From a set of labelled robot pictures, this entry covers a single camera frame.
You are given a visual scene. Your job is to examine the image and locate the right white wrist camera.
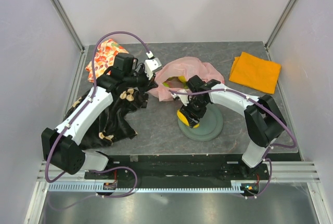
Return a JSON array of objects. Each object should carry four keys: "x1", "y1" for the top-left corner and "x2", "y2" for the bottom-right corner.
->
[{"x1": 176, "y1": 89, "x2": 189, "y2": 106}]

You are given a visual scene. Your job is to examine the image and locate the grey-green round plate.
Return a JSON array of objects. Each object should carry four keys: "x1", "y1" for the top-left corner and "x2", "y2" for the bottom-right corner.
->
[{"x1": 177, "y1": 104, "x2": 224, "y2": 142}]

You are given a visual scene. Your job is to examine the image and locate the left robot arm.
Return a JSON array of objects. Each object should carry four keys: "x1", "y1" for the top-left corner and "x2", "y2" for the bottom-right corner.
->
[{"x1": 41, "y1": 52, "x2": 162, "y2": 179}]

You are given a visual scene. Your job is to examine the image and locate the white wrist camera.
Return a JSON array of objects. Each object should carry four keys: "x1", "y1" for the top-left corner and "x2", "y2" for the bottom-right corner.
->
[
  {"x1": 176, "y1": 89, "x2": 189, "y2": 106},
  {"x1": 144, "y1": 58, "x2": 162, "y2": 80}
]

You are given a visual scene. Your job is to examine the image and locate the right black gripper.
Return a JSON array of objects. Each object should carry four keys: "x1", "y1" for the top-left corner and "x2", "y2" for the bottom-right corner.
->
[{"x1": 180, "y1": 97, "x2": 208, "y2": 127}]

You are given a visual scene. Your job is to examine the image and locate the pink plastic bag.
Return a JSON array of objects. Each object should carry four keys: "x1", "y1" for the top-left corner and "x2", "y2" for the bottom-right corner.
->
[{"x1": 148, "y1": 57, "x2": 225, "y2": 101}]

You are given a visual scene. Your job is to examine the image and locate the black floral cloth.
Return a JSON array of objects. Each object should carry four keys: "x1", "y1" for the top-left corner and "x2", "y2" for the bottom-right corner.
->
[{"x1": 79, "y1": 88, "x2": 149, "y2": 150}]

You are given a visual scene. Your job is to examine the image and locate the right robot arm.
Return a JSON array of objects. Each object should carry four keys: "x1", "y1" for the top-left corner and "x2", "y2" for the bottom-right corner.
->
[{"x1": 172, "y1": 75, "x2": 287, "y2": 179}]

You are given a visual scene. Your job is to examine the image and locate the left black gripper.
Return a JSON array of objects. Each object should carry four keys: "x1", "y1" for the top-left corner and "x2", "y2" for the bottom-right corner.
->
[{"x1": 124, "y1": 65, "x2": 158, "y2": 95}]

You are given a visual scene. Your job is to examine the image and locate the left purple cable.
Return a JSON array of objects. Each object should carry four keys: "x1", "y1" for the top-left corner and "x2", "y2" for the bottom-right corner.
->
[{"x1": 45, "y1": 30, "x2": 154, "y2": 201}]

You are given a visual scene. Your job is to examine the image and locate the orange floral cloth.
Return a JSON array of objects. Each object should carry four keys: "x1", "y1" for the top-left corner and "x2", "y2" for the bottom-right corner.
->
[{"x1": 85, "y1": 38, "x2": 129, "y2": 83}]

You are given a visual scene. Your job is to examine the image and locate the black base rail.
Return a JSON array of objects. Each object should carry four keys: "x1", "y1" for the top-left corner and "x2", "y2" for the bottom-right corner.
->
[{"x1": 84, "y1": 154, "x2": 270, "y2": 181}]

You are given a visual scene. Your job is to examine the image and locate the orange folded cloth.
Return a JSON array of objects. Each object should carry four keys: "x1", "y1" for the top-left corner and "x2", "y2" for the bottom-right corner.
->
[{"x1": 229, "y1": 52, "x2": 281, "y2": 94}]

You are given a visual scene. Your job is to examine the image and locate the grey slotted cable duct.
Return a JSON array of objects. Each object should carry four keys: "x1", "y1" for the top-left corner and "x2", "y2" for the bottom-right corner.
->
[{"x1": 48, "y1": 181, "x2": 254, "y2": 193}]

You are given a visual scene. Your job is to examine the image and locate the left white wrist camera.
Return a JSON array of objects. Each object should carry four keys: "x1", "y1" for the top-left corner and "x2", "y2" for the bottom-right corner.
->
[{"x1": 144, "y1": 58, "x2": 162, "y2": 80}]

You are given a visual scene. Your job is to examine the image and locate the yellow fake mango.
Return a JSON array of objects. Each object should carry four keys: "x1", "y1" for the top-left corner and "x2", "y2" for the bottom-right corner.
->
[{"x1": 177, "y1": 110, "x2": 200, "y2": 128}]

